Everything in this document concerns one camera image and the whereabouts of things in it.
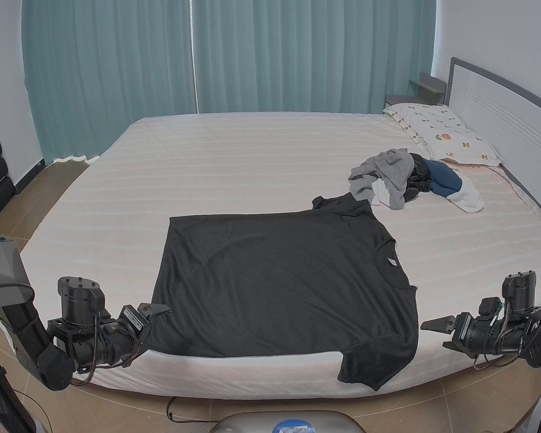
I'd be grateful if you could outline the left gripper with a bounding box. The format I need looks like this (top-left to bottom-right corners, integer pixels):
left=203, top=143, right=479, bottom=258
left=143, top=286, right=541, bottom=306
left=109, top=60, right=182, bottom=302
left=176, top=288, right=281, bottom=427
left=97, top=302, right=172, bottom=370

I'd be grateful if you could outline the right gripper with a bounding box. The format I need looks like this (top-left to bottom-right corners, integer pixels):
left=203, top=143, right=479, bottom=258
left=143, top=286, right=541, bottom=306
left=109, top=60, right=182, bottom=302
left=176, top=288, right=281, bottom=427
left=420, top=312, right=497, bottom=359

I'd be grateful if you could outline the black T-shirt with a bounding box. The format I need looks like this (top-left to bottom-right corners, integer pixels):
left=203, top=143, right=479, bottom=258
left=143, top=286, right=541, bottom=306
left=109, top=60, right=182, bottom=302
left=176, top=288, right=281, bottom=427
left=146, top=194, right=420, bottom=391

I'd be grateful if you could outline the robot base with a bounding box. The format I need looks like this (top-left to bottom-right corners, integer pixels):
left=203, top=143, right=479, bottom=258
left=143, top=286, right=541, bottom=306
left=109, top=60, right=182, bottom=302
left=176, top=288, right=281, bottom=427
left=209, top=411, right=366, bottom=433

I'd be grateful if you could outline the bed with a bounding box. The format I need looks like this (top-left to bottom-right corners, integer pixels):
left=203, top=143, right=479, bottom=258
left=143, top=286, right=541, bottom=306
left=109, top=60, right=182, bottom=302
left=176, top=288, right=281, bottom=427
left=0, top=57, right=541, bottom=400

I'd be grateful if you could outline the pile of clothes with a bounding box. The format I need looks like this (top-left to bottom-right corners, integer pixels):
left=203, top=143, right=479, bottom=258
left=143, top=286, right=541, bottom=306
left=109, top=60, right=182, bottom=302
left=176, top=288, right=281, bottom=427
left=348, top=148, right=485, bottom=214

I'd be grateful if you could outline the white printed pillow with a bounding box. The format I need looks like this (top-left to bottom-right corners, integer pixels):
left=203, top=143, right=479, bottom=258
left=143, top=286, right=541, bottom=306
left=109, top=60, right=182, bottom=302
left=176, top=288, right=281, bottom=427
left=382, top=102, right=505, bottom=167

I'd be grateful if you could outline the grey bedside table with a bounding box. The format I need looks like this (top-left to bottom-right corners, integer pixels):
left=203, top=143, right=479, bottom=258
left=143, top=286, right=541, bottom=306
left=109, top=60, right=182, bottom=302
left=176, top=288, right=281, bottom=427
left=384, top=71, right=447, bottom=107

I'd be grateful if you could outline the blue-green curtain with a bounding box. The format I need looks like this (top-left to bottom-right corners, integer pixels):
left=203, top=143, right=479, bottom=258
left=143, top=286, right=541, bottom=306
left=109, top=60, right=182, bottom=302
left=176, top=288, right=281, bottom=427
left=191, top=0, right=438, bottom=114
left=22, top=0, right=199, bottom=166

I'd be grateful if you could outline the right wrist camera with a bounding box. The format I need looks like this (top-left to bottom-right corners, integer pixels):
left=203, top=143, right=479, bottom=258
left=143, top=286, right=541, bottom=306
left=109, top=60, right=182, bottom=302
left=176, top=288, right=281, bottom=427
left=479, top=297, right=502, bottom=320

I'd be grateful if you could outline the black cable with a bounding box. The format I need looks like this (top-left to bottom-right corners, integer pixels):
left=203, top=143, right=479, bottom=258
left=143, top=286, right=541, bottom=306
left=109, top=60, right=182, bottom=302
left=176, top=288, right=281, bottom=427
left=166, top=395, right=218, bottom=424

